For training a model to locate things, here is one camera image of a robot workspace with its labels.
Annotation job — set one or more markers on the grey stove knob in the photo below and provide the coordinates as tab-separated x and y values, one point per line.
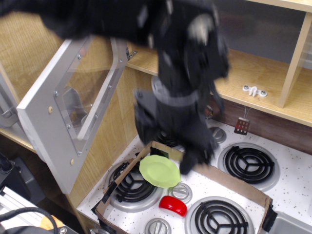
157	226
182	192
218	134

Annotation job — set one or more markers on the brown cardboard frame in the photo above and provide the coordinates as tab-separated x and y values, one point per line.
240	187

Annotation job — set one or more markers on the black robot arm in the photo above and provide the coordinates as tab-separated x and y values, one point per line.
192	54

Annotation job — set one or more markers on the light green toy plate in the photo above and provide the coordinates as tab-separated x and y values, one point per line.
160	171

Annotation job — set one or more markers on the back left stove burner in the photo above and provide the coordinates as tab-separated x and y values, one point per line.
168	140

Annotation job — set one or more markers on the grey front stove knob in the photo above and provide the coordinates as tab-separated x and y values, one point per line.
157	226

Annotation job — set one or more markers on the back right stove burner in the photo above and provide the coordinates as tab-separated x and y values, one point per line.
250	163

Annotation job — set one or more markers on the black box on floor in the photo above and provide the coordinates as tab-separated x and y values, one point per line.
15	175

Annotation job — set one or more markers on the stove burner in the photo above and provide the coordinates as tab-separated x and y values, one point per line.
250	163
217	215
135	194
168	140

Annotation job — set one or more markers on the hanging toy spatula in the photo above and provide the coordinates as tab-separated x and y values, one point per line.
243	123

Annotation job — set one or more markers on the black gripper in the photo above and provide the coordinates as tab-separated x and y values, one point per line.
184	123

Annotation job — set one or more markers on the grey toy microwave door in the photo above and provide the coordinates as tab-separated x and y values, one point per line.
62	111

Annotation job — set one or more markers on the white door latch clip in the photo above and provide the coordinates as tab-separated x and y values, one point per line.
254	91

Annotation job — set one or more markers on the grey back stove knob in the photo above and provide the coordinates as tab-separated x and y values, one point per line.
218	134

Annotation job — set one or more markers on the red toy cheese wheel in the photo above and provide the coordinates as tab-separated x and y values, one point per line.
173	205

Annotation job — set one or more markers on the front left stove burner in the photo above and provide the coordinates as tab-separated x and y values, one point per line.
135	194

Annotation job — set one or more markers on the grey toy sink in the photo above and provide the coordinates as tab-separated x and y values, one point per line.
285	224

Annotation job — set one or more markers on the grey centre stove knob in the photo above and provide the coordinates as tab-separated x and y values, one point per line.
182	192

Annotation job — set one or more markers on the grey wall phone holder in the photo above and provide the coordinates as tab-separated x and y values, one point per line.
75	112

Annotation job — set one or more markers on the grey cabinet door handle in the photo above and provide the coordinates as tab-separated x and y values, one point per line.
8	113

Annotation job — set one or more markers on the metal door hinge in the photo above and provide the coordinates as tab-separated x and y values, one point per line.
130	54

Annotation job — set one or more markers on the front right stove burner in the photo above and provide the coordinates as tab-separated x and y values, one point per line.
217	215

